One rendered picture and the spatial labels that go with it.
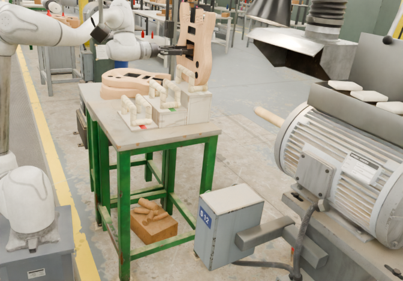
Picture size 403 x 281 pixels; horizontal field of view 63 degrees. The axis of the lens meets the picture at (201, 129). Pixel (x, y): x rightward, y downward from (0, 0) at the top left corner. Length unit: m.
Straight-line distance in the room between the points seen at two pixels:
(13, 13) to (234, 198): 0.87
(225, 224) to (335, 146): 0.34
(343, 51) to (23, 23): 0.97
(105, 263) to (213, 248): 1.43
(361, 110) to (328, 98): 0.09
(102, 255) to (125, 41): 1.37
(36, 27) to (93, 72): 2.24
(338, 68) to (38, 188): 1.08
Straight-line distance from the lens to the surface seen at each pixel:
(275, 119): 1.11
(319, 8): 1.05
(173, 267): 2.25
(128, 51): 1.65
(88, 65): 3.41
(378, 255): 0.90
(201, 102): 1.79
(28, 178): 1.32
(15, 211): 1.36
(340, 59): 1.03
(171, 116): 1.74
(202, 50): 1.70
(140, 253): 2.03
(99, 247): 2.39
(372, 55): 0.99
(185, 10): 1.92
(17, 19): 1.21
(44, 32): 1.25
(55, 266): 1.46
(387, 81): 0.97
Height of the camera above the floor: 1.65
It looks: 24 degrees down
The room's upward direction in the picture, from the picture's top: 6 degrees clockwise
